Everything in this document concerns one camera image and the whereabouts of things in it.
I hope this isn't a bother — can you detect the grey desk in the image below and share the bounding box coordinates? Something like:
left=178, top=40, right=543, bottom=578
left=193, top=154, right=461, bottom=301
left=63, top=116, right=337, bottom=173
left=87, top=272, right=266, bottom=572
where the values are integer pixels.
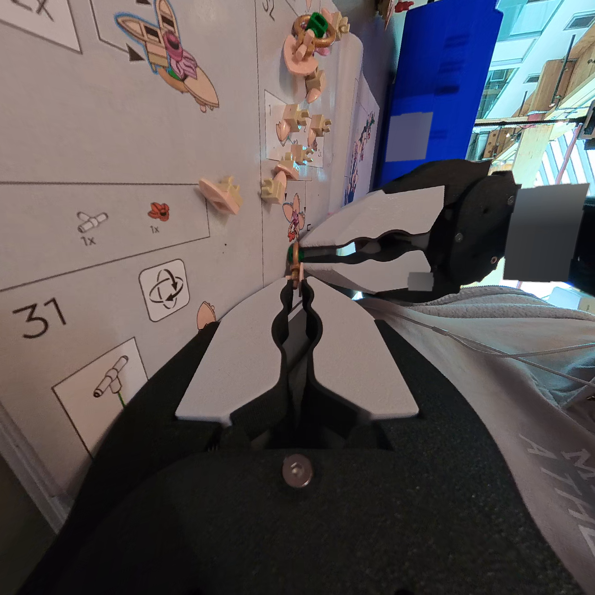
left=0, top=0, right=410, bottom=595

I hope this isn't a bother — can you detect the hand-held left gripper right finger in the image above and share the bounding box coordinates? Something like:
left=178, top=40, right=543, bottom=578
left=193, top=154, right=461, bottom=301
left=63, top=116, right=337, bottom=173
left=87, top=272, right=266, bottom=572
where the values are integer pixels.
left=301, top=276, right=420, bottom=423

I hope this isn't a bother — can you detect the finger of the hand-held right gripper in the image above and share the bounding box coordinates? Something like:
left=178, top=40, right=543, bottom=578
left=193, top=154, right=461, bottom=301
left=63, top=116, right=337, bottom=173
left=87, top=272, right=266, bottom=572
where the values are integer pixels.
left=301, top=248, right=435, bottom=296
left=299, top=185, right=445, bottom=250

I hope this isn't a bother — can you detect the gold ring with peach petal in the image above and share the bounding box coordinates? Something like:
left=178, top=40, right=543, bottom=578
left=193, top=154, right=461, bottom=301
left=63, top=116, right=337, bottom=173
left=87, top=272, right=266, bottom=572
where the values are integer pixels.
left=287, top=258, right=306, bottom=298

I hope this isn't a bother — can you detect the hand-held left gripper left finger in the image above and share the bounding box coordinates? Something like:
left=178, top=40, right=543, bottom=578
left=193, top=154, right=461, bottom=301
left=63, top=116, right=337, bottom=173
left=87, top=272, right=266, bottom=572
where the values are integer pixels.
left=175, top=276, right=295, bottom=427

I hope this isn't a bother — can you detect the blue plastic bin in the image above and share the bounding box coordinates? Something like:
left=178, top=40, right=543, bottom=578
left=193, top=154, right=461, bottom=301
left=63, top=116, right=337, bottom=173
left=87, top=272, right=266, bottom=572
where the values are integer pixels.
left=376, top=4, right=505, bottom=189

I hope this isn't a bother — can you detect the white earphone cable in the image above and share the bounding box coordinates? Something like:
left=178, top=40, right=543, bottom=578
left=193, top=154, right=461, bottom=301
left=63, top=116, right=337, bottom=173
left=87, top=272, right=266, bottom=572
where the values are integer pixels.
left=372, top=309, right=595, bottom=410

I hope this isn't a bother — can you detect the partly built brick flower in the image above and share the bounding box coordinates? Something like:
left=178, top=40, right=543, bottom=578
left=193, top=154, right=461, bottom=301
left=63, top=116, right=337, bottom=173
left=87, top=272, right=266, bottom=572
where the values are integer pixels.
left=283, top=10, right=332, bottom=104

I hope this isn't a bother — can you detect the open building instruction booklet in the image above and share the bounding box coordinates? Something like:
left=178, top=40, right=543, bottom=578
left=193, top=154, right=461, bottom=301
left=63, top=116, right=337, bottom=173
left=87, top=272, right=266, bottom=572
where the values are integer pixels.
left=0, top=0, right=386, bottom=528

